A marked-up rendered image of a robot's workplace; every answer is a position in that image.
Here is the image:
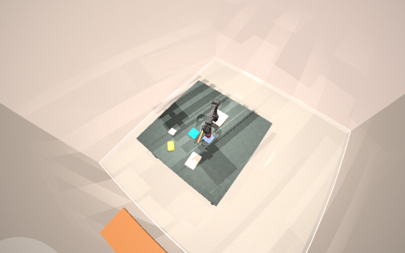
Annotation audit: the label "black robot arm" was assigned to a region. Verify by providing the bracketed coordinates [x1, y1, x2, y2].
[202, 99, 220, 134]

